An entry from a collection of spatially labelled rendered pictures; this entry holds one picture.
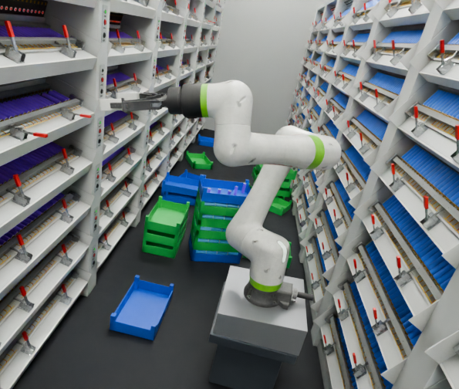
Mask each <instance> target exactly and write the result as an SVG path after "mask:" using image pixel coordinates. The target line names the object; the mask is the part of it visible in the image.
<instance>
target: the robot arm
mask: <svg viewBox="0 0 459 389"><path fill-rule="evenodd" d="M98 103H99V108H100V110H122V111H123V112H126V111H137V110H160V109H162V107H167V108H168V112H169V113H170V114H183V115H184V117H186V118H188V119H189V118H190V119H191V123H194V118H195V119H196V118H198V117H212V118H214V122H215V129H214V155H215V157H216V158H217V159H218V161H219V162H220V163H222V164H223V165H225V166H228V167H238V166H244V165H252V164H263V166H262V169H261V171H260V173H259V175H258V177H257V179H256V181H255V183H254V185H253V186H252V188H251V190H250V192H249V193H248V196H247V198H246V199H245V201H244V202H243V204H242V205H241V207H240V208H239V210H238V212H237V213H236V214H235V216H234V217H233V219H232V220H231V221H230V223H229V224H228V227H227V228H226V233H225V234H226V239H227V241H228V243H229V245H230V246H232V247H233V248H234V249H236V250H237V251H239V252H240V253H241V254H242V255H244V256H245V257H246V258H248V259H249V260H250V261H251V266H250V271H249V276H250V279H249V281H248V284H246V285H245V287H244V296H245V298H246V300H247V301H249V302H250V303H252V304H253V305H255V306H259V307H263V308H272V307H275V306H277V305H279V306H280V307H281V308H283V309H285V310H287V309H288V308H289V305H291V302H295V301H296V298H297V297H298V298H302V299H308V300H311V301H313V298H314V297H313V296H314V295H312V294H308V293H302V292H298V289H296V288H294V287H292V286H293V283H289V282H283V280H284V276H285V271H286V266H287V262H288V259H289V252H290V244H289V242H288V241H287V240H286V239H285V238H283V237H281V236H280V235H277V234H275V233H273V232H270V231H269V230H267V229H265V228H263V227H262V226H263V223H264V220H265V218H266V215H267V214H268V210H269V209H270V207H271V205H272V202H273V200H274V198H275V196H276V194H277V192H278V190H279V188H280V187H281V185H282V182H283V181H284V180H285V178H286V176H287V174H288V173H289V171H290V170H291V168H292V167H294V168H298V169H312V170H328V169H330V168H332V167H334V166H336V165H337V163H338V162H339V160H340V158H341V153H342V151H341V147H340V145H339V143H338V142H337V140H335V139H334V138H332V137H329V136H325V135H321V134H314V133H311V132H308V131H306V130H302V129H300V128H298V127H295V126H285V127H282V128H281V129H279V130H278V131H277V133H276V134H275V135H271V134H260V133H252V132H251V112H252V105H253V96H252V93H251V91H250V89H249V88H248V86H247V85H245V84H244V83H243V82H241V81H238V80H229V81H226V82H222V83H200V84H193V83H192V82H191V80H190V82H189V84H184V85H183V86H182V88H181V87H170V88H168V90H167V93H148V92H143V93H116V99H98Z"/></svg>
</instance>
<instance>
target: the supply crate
mask: <svg viewBox="0 0 459 389"><path fill-rule="evenodd" d="M245 183H246V187H245V193H241V191H242V187H243V184H244V183H242V182H235V181H222V180H215V179H207V178H204V175H203V174H201V175H200V179H199V184H198V187H199V192H200V195H201V201H209V202H217V203H225V204H233V205H242V204H243V202H244V201H245V199H246V198H247V196H248V193H249V192H250V190H251V189H250V187H249V185H248V184H249V180H248V179H246V180H245ZM235 186H238V191H237V195H233V194H234V190H235ZM208 188H211V193H210V192H208ZM219 188H220V189H221V193H220V194H218V189H219ZM228 190H230V191H231V194H228Z"/></svg>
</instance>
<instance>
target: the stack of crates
mask: <svg viewBox="0 0 459 389"><path fill-rule="evenodd" d="M162 198H163V196H159V199H158V201H157V203H156V204H155V206H154V207H153V209H152V210H151V212H150V214H149V215H146V218H145V225H144V232H143V245H142V252H146V253H150V254H154V255H161V256H164V257H168V258H172V259H175V256H176V254H177V251H178V249H179V247H180V245H181V242H182V240H183V237H184V235H185V230H186V225H187V217H188V212H189V206H190V202H189V201H187V204H185V205H183V204H180V203H176V202H172V201H165V200H162Z"/></svg>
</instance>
